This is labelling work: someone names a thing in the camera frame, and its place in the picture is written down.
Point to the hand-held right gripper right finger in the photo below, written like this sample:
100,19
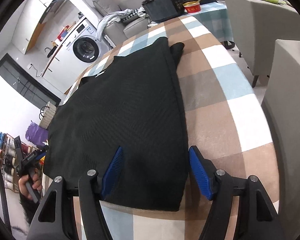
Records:
201,172

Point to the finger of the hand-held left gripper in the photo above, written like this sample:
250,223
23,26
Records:
42,158
43,148

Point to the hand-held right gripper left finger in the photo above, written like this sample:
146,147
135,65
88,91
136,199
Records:
112,172

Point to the black knit sweater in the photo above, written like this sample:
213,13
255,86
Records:
120,110

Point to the person's left forearm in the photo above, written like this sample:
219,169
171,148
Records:
30,210

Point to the person's left hand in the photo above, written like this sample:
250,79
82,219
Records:
23,185

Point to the purple bag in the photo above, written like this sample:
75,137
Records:
35,133

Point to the shoe rack with shoes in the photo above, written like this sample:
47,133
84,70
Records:
7,155

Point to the woven laundry basket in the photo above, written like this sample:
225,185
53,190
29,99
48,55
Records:
47,117

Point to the dark glass door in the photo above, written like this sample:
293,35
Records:
27,85

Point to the checkered blanket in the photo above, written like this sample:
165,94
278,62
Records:
215,105

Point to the white kitchen counter cabinets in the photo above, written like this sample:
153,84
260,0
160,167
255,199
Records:
57,62

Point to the black faucet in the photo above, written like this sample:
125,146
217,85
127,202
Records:
48,49

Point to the white washing machine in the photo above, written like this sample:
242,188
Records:
85,48

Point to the grey upholstered stool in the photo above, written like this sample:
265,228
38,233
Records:
290,105

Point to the red basket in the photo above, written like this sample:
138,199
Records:
63,33

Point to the range hood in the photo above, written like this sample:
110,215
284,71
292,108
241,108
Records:
51,8

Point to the grey sofa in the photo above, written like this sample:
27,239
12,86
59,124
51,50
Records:
135,27

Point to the light grey garment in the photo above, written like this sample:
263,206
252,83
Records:
110,17

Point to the grey cushion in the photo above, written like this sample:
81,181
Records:
102,6

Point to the small table with checked cloth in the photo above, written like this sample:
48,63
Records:
215,17

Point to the grey upholstered cabinet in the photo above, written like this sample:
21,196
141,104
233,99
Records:
265,30

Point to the houndstooth cushion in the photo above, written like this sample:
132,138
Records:
131,16

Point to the red food tub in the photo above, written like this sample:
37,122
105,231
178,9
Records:
192,8

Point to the black electric cooker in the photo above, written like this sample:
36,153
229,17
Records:
162,7

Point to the white wall cabinets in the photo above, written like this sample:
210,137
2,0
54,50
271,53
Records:
30,22

